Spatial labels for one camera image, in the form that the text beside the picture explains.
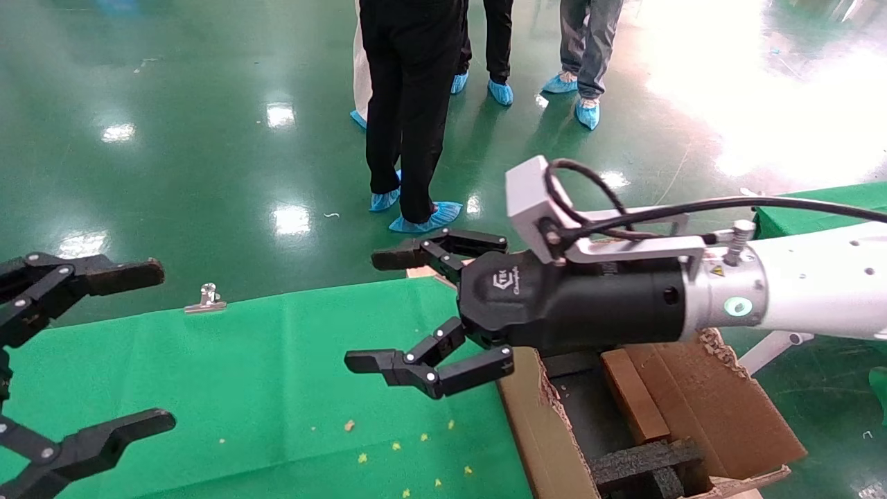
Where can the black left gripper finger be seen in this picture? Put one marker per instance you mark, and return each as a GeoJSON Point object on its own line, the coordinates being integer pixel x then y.
{"type": "Point", "coordinates": [62, 272]}
{"type": "Point", "coordinates": [90, 447]}

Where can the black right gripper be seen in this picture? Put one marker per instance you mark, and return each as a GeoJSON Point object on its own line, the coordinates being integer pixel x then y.
{"type": "Point", "coordinates": [568, 305]}

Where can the long taped cardboard box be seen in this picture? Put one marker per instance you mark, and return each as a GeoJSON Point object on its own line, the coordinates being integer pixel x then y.
{"type": "Point", "coordinates": [634, 395]}

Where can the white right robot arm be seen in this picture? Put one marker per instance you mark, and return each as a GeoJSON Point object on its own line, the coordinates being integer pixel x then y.
{"type": "Point", "coordinates": [818, 284]}

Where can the open brown cardboard carton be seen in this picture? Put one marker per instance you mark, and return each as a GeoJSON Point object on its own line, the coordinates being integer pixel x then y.
{"type": "Point", "coordinates": [721, 409]}

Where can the green table cloth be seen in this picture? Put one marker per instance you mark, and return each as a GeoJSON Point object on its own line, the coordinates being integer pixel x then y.
{"type": "Point", "coordinates": [818, 215]}
{"type": "Point", "coordinates": [242, 388]}

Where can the person in black trousers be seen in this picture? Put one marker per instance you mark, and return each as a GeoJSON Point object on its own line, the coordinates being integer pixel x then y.
{"type": "Point", "coordinates": [409, 104]}
{"type": "Point", "coordinates": [495, 48]}

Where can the person in white trousers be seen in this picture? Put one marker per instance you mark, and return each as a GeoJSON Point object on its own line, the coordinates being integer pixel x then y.
{"type": "Point", "coordinates": [360, 62]}

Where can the black foam block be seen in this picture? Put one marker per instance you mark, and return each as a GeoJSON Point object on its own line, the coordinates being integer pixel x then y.
{"type": "Point", "coordinates": [644, 468]}

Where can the person in yellow shirt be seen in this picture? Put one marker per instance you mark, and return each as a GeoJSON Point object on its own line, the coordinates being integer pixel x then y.
{"type": "Point", "coordinates": [589, 41]}

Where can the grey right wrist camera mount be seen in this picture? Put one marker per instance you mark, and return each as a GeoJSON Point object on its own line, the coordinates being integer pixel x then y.
{"type": "Point", "coordinates": [530, 201]}

